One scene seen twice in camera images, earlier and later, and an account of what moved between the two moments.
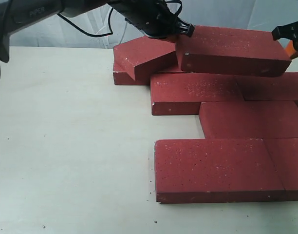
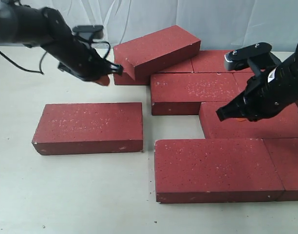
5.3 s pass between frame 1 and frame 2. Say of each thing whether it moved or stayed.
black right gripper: moved
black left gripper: moved
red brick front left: stayed
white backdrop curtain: stayed
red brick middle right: stayed
